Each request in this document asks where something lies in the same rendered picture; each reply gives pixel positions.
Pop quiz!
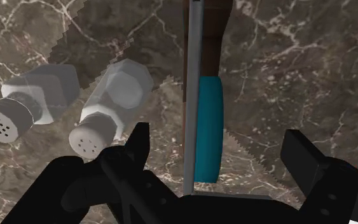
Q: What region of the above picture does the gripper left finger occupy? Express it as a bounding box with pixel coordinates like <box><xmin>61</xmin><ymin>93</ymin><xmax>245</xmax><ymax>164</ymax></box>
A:
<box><xmin>0</xmin><ymin>122</ymin><xmax>180</xmax><ymax>224</ymax></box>

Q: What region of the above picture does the glass shaker with dark filling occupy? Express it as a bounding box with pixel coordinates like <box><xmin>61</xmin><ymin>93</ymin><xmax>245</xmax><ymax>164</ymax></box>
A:
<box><xmin>0</xmin><ymin>64</ymin><xmax>81</xmax><ymax>144</ymax></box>

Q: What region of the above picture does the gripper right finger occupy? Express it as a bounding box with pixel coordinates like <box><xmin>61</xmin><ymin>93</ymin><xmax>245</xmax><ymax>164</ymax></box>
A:
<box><xmin>280</xmin><ymin>129</ymin><xmax>358</xmax><ymax>224</ymax></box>

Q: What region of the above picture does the teal brown grey kitchen tool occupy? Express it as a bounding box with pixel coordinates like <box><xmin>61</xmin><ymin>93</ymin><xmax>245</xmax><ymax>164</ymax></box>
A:
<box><xmin>181</xmin><ymin>0</ymin><xmax>273</xmax><ymax>200</ymax></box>

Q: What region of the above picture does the glass shaker with pale filling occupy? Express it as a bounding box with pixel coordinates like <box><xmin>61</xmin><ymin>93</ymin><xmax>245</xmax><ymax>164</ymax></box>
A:
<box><xmin>68</xmin><ymin>59</ymin><xmax>155</xmax><ymax>160</ymax></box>

